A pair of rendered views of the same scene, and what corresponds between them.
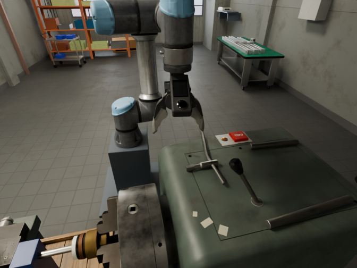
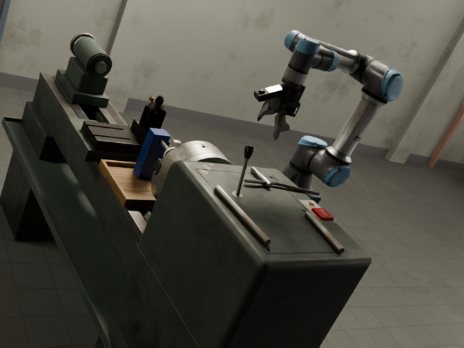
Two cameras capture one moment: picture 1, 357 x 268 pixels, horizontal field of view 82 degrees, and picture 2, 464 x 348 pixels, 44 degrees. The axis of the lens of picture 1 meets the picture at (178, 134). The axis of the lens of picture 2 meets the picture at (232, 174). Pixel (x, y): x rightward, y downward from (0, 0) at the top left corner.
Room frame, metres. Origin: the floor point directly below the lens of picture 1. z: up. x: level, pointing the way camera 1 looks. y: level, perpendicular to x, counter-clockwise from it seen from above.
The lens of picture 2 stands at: (-0.48, -1.72, 2.05)
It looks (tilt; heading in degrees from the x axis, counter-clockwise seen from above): 23 degrees down; 61
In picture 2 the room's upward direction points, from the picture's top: 25 degrees clockwise
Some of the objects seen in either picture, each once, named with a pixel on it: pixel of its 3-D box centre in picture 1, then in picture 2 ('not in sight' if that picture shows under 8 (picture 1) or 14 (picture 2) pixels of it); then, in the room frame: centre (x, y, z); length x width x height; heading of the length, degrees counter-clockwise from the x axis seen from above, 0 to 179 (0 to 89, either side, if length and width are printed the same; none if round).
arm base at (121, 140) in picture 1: (127, 132); (297, 174); (0.92, 0.27, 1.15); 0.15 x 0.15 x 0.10
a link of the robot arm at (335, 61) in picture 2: (159, 16); (320, 57); (0.62, 0.05, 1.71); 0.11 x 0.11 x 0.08; 18
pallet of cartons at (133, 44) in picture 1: (126, 44); not in sight; (8.61, 2.01, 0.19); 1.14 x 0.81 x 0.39; 99
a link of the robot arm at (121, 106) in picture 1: (126, 112); (310, 152); (0.92, 0.26, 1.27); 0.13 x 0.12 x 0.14; 108
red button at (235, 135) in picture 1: (238, 136); (322, 215); (0.72, -0.25, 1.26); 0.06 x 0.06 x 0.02; 13
